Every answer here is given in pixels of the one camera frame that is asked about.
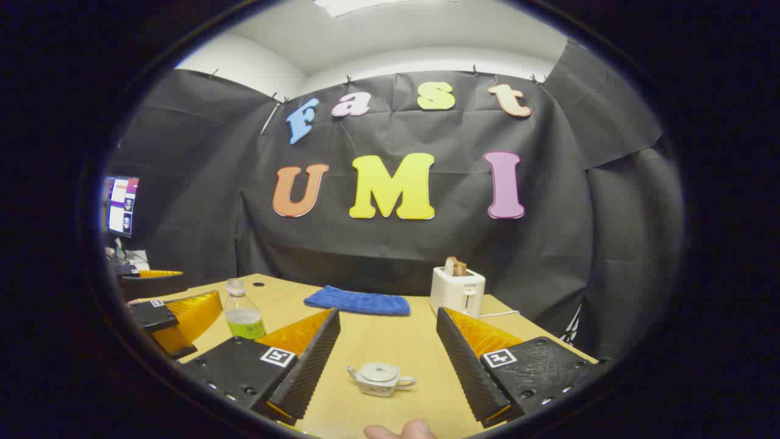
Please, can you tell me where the blue folded towel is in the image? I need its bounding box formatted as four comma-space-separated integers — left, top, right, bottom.
303, 285, 412, 317

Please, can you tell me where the computer monitor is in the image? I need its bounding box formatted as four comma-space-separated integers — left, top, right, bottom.
102, 176, 141, 238

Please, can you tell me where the white side table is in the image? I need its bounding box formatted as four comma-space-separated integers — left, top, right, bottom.
113, 247, 150, 272

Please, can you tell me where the clear water bottle green label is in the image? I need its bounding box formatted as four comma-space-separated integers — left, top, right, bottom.
223, 278, 268, 341

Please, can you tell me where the white ceramic teacup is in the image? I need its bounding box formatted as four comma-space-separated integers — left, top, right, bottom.
346, 362, 417, 398

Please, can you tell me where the white toaster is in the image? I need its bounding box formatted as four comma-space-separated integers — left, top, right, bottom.
429, 266, 487, 318

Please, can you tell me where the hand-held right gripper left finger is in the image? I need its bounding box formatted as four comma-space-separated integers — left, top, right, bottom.
183, 308, 341, 426

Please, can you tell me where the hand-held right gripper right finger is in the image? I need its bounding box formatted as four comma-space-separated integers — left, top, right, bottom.
436, 307, 610, 427

